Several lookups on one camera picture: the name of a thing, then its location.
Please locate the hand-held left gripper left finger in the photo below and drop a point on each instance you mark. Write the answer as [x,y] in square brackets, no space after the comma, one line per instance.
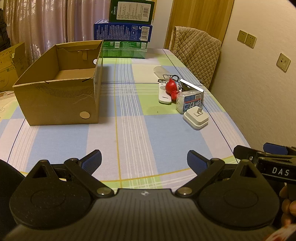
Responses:
[92,162]

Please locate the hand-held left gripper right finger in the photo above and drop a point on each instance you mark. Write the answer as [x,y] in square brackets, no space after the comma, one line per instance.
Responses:
[196,162]

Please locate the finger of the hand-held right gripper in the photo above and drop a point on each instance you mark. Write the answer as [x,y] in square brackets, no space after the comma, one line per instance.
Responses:
[275,148]
[245,153]

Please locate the white charger plug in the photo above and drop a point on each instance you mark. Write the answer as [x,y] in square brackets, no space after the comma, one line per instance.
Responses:
[196,120]

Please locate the clear cotton swab box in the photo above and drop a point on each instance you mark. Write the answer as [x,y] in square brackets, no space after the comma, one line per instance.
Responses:
[189,102]

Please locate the brown cardboard box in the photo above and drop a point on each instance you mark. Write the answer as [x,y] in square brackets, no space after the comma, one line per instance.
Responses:
[57,102]

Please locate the white remote control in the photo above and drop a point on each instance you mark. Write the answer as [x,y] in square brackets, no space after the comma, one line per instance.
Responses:
[164,98]

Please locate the silver metal bar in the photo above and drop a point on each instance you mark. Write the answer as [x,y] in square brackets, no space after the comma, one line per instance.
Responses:
[192,85]

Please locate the metal hair clip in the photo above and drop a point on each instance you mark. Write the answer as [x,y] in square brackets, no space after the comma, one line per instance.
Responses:
[161,80]

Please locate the person's right hand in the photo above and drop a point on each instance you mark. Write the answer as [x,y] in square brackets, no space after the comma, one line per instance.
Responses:
[289,205]

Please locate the plaid tablecloth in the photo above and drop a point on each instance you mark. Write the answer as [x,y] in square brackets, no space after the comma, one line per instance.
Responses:
[138,139]

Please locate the dark rounded object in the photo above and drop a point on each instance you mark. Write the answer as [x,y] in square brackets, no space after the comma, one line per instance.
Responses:
[7,197]

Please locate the chair with quilted beige cover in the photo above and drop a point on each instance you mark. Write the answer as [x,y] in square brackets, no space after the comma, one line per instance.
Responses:
[196,51]

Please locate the light green carton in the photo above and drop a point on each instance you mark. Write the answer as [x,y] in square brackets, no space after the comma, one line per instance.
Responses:
[124,51]

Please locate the yellowish cardboard box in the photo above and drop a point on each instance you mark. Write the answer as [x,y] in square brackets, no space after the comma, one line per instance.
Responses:
[9,69]

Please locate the blue carton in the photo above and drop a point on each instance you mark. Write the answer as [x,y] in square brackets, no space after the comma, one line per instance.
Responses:
[120,32]

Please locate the wooden door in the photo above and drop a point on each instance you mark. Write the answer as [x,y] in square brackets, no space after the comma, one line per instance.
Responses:
[203,14]

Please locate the pale patterned curtain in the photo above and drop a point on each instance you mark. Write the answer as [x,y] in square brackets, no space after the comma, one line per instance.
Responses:
[46,23]

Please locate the dark green carton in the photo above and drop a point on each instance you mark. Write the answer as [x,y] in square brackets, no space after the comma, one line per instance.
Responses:
[131,11]

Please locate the beige wall outlet plate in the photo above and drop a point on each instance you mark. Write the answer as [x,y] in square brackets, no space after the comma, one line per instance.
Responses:
[283,62]

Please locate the beige wall socket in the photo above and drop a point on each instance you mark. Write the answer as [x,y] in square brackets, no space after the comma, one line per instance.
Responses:
[242,36]
[251,40]

